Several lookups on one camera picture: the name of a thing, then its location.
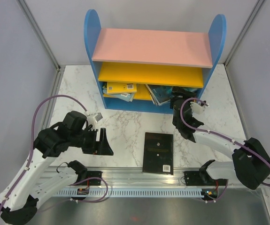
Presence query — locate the yellow book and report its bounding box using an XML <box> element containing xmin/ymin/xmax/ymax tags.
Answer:
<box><xmin>106</xmin><ymin>82</ymin><xmax>137</xmax><ymax>94</ymax></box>

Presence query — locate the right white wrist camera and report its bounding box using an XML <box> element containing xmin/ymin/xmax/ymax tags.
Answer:
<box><xmin>190</xmin><ymin>101</ymin><xmax>209</xmax><ymax>114</ymax></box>

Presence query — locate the right aluminium corner post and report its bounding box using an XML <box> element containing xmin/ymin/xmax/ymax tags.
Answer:
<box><xmin>224</xmin><ymin>0</ymin><xmax>266</xmax><ymax>67</ymax></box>

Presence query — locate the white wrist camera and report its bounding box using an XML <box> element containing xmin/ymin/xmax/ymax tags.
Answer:
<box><xmin>87</xmin><ymin>112</ymin><xmax>103</xmax><ymax>124</ymax></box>
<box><xmin>190</xmin><ymin>101</ymin><xmax>209</xmax><ymax>114</ymax></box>

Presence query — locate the blue pink yellow bookshelf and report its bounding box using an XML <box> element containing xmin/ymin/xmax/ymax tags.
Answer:
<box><xmin>83</xmin><ymin>9</ymin><xmax>227</xmax><ymax>117</ymax></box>

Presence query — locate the white slotted cable duct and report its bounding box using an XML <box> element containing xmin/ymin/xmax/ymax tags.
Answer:
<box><xmin>54</xmin><ymin>187</ymin><xmax>204</xmax><ymax>198</ymax></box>

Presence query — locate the purple Robinson Crusoe book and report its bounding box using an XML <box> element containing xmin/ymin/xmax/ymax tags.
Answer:
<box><xmin>145</xmin><ymin>84</ymin><xmax>173</xmax><ymax>106</ymax></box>

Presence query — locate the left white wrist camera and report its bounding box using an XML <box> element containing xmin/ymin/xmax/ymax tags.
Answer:
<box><xmin>87</xmin><ymin>112</ymin><xmax>103</xmax><ymax>124</ymax></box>

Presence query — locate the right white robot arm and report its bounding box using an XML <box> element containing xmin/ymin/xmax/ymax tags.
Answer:
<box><xmin>170</xmin><ymin>87</ymin><xmax>270</xmax><ymax>190</ymax></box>

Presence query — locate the aluminium corner post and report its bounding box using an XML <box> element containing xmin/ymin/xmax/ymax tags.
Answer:
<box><xmin>17</xmin><ymin>0</ymin><xmax>62</xmax><ymax>71</ymax></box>
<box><xmin>224</xmin><ymin>0</ymin><xmax>266</xmax><ymax>67</ymax></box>

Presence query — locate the black book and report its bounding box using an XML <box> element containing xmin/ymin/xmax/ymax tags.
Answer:
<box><xmin>142</xmin><ymin>132</ymin><xmax>174</xmax><ymax>175</ymax></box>

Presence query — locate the green forest cover book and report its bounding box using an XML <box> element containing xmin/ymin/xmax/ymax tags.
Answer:
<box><xmin>102</xmin><ymin>82</ymin><xmax>107</xmax><ymax>94</ymax></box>

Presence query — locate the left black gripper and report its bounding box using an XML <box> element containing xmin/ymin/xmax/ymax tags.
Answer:
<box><xmin>69</xmin><ymin>127</ymin><xmax>114</xmax><ymax>155</ymax></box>

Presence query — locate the left aluminium corner post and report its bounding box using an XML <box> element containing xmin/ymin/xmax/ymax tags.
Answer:
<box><xmin>17</xmin><ymin>0</ymin><xmax>62</xmax><ymax>71</ymax></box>

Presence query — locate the aluminium mounting rail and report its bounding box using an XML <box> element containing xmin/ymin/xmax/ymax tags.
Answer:
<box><xmin>36</xmin><ymin>166</ymin><xmax>247</xmax><ymax>189</ymax></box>

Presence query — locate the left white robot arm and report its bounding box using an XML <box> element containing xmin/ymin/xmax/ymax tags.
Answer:
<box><xmin>0</xmin><ymin>111</ymin><xmax>114</xmax><ymax>225</ymax></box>

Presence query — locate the light blue book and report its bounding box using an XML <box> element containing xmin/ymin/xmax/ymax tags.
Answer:
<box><xmin>103</xmin><ymin>89</ymin><xmax>136</xmax><ymax>102</ymax></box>

